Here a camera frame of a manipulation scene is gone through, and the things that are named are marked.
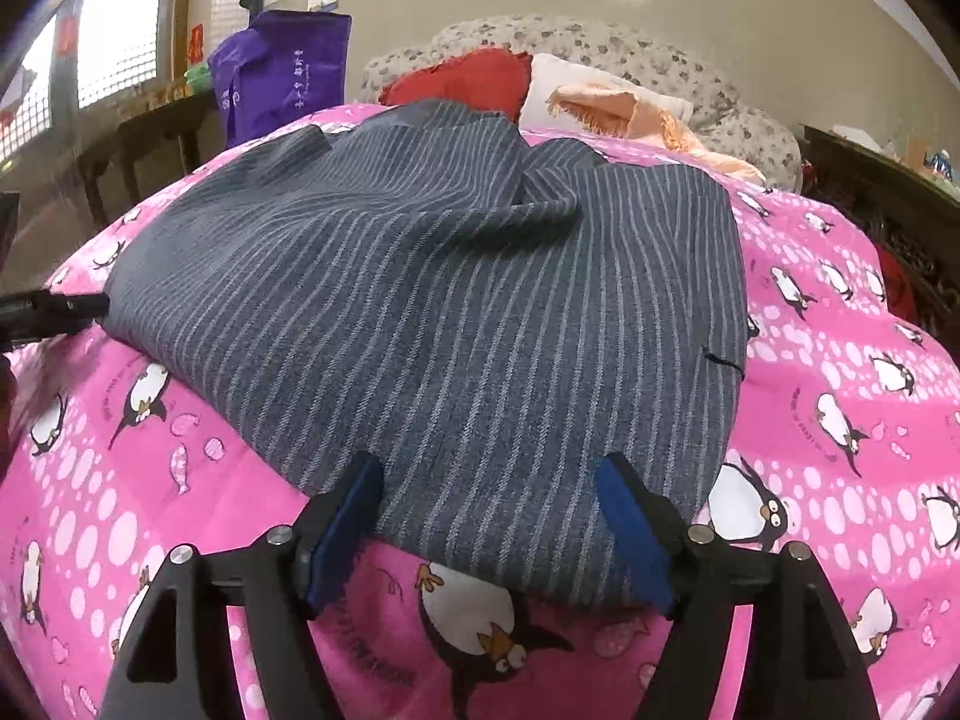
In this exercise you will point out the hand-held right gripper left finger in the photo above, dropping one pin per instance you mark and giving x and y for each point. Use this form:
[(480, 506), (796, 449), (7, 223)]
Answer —
[(339, 540)]

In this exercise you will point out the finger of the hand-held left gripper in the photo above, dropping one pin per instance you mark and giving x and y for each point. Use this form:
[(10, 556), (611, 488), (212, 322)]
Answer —
[(52, 311)]

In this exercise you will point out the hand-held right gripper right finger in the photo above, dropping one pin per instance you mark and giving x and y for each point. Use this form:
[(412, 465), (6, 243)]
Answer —
[(637, 540)]

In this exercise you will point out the grey striped coat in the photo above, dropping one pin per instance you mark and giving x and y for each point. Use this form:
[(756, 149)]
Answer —
[(450, 315)]

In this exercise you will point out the pink penguin print blanket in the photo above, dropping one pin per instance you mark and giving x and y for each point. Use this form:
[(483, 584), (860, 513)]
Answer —
[(825, 502)]

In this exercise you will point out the dark wooden table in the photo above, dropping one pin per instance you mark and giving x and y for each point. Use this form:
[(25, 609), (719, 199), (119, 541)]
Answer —
[(150, 120)]

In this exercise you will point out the green plastic basket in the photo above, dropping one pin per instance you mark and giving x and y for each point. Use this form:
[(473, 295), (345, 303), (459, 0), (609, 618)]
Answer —
[(198, 79)]

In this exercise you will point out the latticed window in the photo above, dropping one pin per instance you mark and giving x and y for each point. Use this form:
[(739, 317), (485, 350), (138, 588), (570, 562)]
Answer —
[(112, 37)]

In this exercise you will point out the purple tote bag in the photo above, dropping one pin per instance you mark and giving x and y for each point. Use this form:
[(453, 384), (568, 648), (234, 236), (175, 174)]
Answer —
[(285, 82)]

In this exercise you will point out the red cloth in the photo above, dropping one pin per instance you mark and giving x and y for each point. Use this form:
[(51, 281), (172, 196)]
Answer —
[(896, 281)]

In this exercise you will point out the peach fringed scarf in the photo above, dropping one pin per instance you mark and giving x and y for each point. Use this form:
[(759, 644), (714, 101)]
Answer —
[(652, 120)]

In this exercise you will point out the dark carved wooden cabinet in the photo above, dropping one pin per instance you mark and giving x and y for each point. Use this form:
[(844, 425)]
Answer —
[(862, 165)]

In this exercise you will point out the white pillow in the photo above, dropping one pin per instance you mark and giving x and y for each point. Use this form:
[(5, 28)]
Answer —
[(547, 79)]

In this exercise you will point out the red ruffled pillow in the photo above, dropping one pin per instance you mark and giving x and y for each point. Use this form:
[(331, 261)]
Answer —
[(465, 82)]

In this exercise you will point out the pile of boxes and packets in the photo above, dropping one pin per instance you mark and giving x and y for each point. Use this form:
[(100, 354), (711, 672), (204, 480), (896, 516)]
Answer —
[(922, 157)]

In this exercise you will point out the grey floral bedding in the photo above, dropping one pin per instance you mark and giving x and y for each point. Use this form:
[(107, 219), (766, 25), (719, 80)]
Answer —
[(675, 60)]

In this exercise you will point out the red wall sticker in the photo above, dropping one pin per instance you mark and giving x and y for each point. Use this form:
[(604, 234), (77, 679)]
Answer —
[(199, 41)]

